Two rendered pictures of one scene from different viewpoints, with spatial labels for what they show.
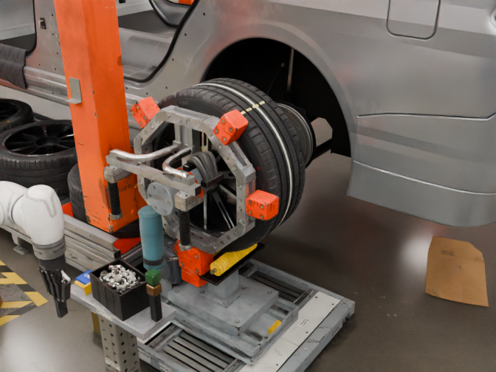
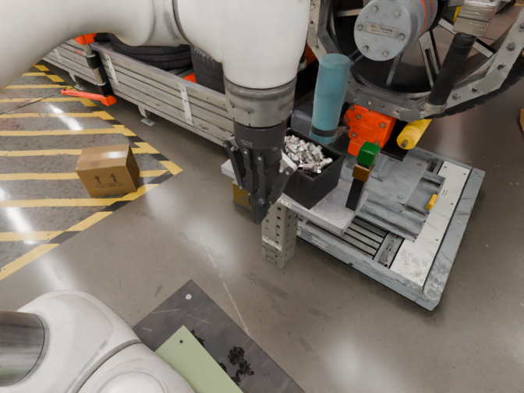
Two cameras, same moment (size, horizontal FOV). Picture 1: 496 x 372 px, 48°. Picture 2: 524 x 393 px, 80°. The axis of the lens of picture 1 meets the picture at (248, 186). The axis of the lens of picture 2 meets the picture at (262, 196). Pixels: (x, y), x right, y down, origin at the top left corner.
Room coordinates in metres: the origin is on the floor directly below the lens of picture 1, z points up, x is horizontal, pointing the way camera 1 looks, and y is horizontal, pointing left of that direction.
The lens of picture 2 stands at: (0.99, 0.57, 1.10)
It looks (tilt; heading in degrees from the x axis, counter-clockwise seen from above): 47 degrees down; 0
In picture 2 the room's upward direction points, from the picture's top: straight up
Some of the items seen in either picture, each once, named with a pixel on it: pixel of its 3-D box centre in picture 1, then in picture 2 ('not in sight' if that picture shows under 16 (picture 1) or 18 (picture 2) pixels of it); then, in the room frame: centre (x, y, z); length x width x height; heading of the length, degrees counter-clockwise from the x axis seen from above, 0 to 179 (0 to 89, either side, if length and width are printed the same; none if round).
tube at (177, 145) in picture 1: (146, 141); not in sight; (1.84, 0.36, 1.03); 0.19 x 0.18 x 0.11; 144
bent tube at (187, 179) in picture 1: (187, 154); not in sight; (1.72, 0.20, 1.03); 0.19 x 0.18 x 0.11; 144
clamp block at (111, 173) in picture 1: (117, 170); not in sight; (1.81, 0.47, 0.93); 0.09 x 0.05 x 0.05; 144
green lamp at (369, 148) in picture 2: (153, 276); (368, 154); (1.57, 0.33, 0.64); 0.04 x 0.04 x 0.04; 54
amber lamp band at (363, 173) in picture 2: (153, 288); (363, 169); (1.57, 0.33, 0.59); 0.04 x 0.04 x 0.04; 54
